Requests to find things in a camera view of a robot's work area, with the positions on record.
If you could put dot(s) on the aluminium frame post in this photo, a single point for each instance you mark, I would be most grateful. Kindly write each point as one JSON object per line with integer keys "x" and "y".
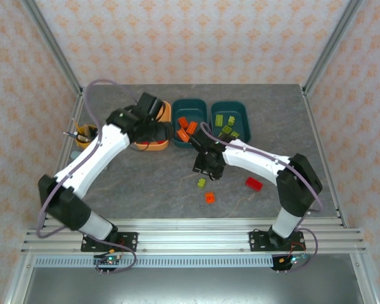
{"x": 330, "y": 47}
{"x": 53, "y": 47}

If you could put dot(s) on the orange plastic container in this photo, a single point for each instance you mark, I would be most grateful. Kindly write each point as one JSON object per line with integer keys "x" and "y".
{"x": 152, "y": 147}

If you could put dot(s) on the light blue cylinder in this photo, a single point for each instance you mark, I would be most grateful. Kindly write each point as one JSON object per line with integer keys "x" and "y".
{"x": 76, "y": 155}

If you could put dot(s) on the red two-by-four lego brick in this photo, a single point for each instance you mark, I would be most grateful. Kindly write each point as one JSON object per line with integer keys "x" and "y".
{"x": 156, "y": 142}
{"x": 254, "y": 184}

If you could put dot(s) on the yellow pencil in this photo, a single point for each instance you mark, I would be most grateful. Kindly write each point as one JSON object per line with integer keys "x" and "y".
{"x": 77, "y": 125}

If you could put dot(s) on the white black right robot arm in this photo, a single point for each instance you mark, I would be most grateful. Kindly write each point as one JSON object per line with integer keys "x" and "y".
{"x": 256, "y": 158}

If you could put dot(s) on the brushed metal sheet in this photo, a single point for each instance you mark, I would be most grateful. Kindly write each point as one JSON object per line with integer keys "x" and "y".
{"x": 190, "y": 285}

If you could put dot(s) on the wooden stick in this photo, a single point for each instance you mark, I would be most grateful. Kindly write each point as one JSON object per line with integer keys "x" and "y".
{"x": 87, "y": 130}

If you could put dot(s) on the small circuit board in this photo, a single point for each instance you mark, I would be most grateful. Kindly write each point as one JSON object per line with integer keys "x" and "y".
{"x": 110, "y": 260}
{"x": 294, "y": 260}

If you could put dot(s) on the aluminium table side rail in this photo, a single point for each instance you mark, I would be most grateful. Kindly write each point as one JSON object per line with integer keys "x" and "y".
{"x": 315, "y": 126}
{"x": 79, "y": 107}

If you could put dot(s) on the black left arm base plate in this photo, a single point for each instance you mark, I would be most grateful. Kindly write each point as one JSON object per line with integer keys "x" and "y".
{"x": 130, "y": 242}

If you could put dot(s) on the grey pen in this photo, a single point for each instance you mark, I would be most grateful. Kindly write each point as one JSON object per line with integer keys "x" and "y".
{"x": 74, "y": 135}

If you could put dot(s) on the yellow pen cup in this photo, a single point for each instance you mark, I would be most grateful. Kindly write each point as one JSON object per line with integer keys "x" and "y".
{"x": 82, "y": 144}

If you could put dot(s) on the aluminium mounting beam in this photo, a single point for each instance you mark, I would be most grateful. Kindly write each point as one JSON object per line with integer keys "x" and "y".
{"x": 190, "y": 237}

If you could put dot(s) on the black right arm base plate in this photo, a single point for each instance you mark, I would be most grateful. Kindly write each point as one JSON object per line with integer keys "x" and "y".
{"x": 256, "y": 242}

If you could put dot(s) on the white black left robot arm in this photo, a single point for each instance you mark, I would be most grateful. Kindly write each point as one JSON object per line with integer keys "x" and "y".
{"x": 92, "y": 158}

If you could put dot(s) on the teal plastic container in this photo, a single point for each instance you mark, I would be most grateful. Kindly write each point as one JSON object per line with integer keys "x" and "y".
{"x": 190, "y": 109}
{"x": 240, "y": 114}

